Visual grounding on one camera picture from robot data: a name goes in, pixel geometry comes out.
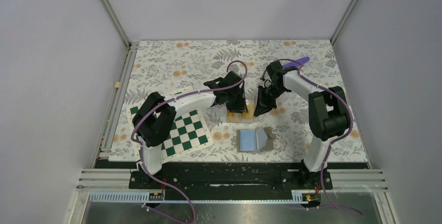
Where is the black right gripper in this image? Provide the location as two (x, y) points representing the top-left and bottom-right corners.
(253, 84), (287, 117)

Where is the gold VIP card stack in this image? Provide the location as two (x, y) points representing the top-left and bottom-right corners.
(241, 102), (255, 120)

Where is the clear acrylic card box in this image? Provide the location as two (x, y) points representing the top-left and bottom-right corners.
(205, 101), (255, 123)

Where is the grey card holder wallet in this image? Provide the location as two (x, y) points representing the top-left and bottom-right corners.
(237, 127), (276, 153)

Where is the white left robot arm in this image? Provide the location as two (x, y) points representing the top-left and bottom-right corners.
(131, 71), (247, 188)

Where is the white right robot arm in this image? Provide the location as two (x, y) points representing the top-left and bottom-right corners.
(254, 60), (353, 189)

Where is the floral patterned table mat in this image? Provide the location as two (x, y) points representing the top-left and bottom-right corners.
(114, 39), (369, 164)

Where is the purple cylindrical tool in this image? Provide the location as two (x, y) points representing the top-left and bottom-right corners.
(283, 56), (310, 68)

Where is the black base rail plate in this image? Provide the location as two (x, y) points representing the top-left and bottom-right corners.
(90, 163), (368, 203)

